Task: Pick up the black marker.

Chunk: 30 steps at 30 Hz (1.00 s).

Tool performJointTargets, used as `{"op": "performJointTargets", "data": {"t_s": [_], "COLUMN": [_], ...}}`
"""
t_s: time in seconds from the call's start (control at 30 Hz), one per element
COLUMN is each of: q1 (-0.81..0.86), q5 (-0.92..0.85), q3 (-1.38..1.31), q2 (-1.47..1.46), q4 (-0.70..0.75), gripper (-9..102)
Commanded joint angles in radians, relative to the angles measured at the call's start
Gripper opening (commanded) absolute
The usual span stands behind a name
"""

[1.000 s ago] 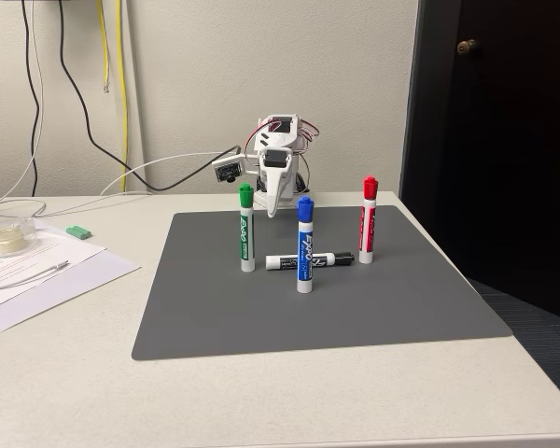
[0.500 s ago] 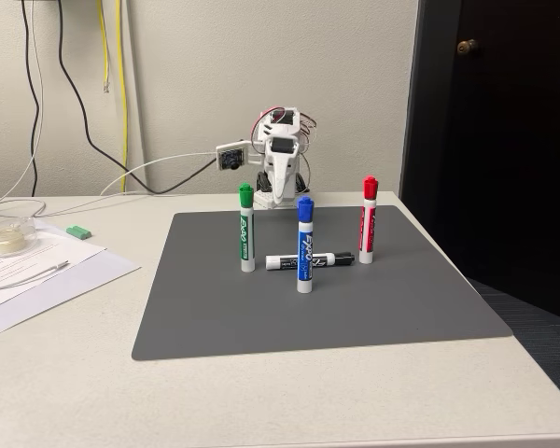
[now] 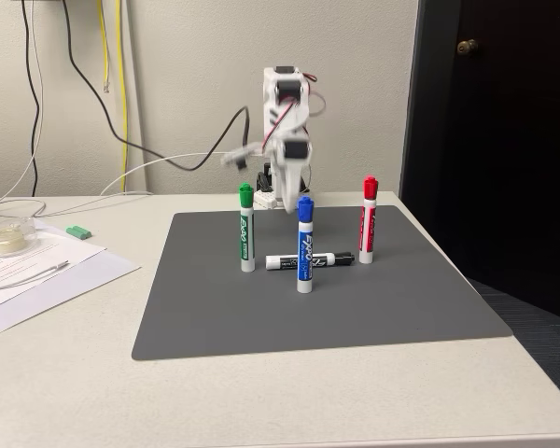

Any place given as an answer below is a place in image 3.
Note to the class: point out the printed white paper sheet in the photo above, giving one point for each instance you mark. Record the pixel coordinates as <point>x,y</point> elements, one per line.
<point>51,247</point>

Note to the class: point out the green dry-erase marker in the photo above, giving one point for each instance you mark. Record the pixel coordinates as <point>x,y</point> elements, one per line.
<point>246,233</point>

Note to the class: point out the white boxed gripper camera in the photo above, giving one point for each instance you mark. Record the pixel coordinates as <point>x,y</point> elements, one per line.
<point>238,156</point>

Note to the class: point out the grey rubber mat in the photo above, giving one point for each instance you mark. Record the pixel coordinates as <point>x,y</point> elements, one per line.
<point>261,317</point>

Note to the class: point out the blue dry-erase marker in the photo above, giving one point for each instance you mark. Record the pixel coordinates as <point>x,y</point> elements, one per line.
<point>305,247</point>

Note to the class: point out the white wall trim strip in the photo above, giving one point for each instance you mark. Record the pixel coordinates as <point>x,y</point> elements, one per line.
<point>135,93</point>

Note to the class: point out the black dry-erase marker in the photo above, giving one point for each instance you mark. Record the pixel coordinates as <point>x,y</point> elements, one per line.
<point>282,261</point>

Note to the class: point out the brass door knob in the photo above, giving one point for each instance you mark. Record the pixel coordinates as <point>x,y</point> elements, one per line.
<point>466,46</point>

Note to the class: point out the red dry-erase marker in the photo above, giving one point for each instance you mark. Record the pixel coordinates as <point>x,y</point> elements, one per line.
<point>368,228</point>

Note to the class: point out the clear tape dispenser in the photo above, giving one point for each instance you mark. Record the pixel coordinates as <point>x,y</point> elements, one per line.
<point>4,238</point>

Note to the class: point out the blank white paper sheet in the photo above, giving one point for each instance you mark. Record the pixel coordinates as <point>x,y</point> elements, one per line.
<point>74,284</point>

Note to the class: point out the small green block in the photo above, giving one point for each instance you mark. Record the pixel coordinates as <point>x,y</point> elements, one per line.
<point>78,232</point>

